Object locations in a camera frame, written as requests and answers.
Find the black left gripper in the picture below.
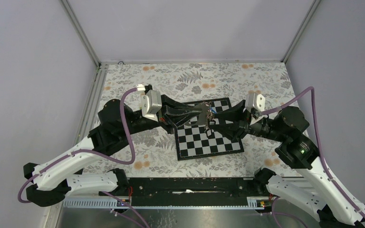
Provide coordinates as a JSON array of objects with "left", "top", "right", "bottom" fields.
[{"left": 122, "top": 95, "right": 204, "bottom": 136}]

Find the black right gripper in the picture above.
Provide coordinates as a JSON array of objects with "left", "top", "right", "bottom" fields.
[{"left": 207, "top": 98, "right": 286, "bottom": 141}]

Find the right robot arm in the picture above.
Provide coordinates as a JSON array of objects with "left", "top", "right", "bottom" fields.
[{"left": 208, "top": 102, "right": 365, "bottom": 228}]

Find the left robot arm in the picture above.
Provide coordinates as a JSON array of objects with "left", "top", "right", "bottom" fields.
[{"left": 19, "top": 94, "right": 202, "bottom": 207}]

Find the black white chessboard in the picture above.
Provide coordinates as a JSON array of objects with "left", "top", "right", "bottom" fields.
[{"left": 171, "top": 98, "right": 245, "bottom": 162}]

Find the floral table cloth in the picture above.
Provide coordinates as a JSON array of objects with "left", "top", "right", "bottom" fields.
[{"left": 84, "top": 63, "right": 298, "bottom": 178}]

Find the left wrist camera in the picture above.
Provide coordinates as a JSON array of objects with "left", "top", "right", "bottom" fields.
[{"left": 136, "top": 84, "right": 162, "bottom": 122}]

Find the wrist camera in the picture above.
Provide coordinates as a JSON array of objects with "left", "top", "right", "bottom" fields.
[
  {"left": 136, "top": 84, "right": 162, "bottom": 122},
  {"left": 245, "top": 92, "right": 265, "bottom": 117}
]

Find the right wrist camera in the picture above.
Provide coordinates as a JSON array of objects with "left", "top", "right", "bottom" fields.
[{"left": 245, "top": 92, "right": 265, "bottom": 117}]

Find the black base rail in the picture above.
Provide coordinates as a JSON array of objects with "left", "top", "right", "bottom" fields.
[{"left": 110, "top": 178, "right": 273, "bottom": 207}]

